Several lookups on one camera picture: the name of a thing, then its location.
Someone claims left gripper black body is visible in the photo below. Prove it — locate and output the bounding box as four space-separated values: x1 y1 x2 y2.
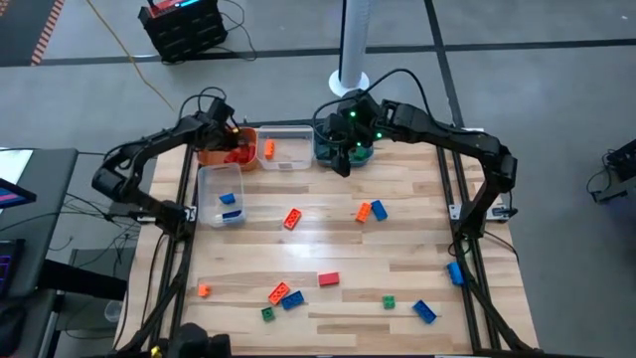
191 113 240 153

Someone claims black perforated strip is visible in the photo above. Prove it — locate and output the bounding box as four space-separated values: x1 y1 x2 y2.
235 116 359 128

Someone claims backlit black keyboard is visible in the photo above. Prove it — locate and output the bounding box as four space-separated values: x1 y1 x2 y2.
0 238 26 299

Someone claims white tower fan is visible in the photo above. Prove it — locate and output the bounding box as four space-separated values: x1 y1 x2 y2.
328 0 374 98

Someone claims black aluminium table frame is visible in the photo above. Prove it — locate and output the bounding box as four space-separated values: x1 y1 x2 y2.
372 128 541 355
116 129 203 357

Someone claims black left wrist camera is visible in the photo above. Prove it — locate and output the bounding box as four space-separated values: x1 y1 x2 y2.
207 96 237 125

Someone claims black equipment with cables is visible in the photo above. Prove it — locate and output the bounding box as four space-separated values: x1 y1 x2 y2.
587 138 636 205

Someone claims lit computer screen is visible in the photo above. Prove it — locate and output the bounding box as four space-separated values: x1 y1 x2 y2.
0 177 38 211

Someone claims grey desk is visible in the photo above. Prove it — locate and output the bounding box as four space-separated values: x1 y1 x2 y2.
0 147 80 299

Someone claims yellow hanging cord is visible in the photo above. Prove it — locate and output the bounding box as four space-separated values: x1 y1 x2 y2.
84 0 186 123

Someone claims white paper sheet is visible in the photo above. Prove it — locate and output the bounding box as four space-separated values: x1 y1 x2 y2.
0 148 34 186

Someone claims clear plastic bin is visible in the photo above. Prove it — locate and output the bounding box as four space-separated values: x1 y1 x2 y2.
197 162 246 229
255 124 316 172

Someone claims clear plastic cup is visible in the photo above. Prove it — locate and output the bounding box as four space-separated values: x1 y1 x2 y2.
103 299 124 323

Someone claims teal plastic bin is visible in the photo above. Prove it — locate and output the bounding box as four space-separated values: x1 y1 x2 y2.
313 122 375 169

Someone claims black crate with red device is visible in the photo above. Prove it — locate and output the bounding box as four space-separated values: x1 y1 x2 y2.
137 0 230 65

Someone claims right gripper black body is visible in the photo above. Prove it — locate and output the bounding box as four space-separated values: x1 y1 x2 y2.
313 89 387 156

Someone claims dark mat with striped edge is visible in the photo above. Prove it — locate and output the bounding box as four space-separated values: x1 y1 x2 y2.
0 0 67 68

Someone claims orange plastic bin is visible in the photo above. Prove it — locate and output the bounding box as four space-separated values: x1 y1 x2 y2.
197 126 260 172

